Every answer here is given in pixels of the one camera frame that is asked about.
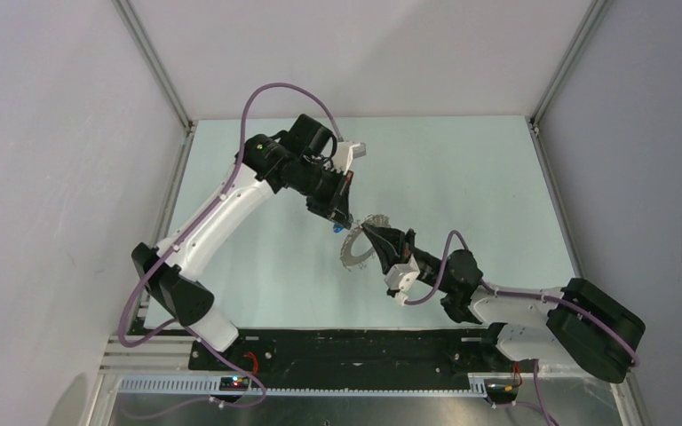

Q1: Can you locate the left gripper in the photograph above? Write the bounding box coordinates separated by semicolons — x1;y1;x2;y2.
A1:
290;158;352;229

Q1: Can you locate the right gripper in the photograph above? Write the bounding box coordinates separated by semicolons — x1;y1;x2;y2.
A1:
362;222;452;294

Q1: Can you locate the large steel ring disc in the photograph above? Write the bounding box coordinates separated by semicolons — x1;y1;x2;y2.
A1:
339;214;390;271

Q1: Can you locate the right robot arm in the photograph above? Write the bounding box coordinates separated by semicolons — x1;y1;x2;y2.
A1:
361;224;646;383

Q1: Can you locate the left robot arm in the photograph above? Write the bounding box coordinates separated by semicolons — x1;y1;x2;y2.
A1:
131;114;366;370

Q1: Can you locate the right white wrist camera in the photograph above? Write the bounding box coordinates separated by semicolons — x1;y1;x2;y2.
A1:
385;256;420;306

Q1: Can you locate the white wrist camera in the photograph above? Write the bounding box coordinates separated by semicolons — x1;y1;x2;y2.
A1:
385;256;420;306
331;141;367;173

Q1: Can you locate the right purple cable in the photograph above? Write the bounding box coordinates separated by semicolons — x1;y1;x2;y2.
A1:
402;229;641;368

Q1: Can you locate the purple cable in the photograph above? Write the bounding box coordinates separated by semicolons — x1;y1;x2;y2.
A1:
116;82;345;349
402;229;641;368

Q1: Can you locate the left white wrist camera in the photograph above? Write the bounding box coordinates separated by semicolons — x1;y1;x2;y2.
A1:
331;141;367;173

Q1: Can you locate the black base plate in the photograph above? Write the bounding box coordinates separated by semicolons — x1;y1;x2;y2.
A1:
188;328;533;390

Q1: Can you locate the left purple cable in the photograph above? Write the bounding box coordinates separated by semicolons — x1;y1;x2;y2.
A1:
116;82;345;349

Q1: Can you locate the grey slotted cable duct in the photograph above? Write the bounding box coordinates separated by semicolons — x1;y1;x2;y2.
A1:
116;375;487;398

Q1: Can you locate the left aluminium frame post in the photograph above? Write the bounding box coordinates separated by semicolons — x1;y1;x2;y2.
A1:
112;0;194;135

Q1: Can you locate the aluminium frame post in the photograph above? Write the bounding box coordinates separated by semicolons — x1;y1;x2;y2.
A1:
528;0;613;129
112;0;194;135

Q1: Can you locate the right aluminium frame post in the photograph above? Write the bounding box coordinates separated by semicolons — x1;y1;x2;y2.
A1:
528;0;613;129

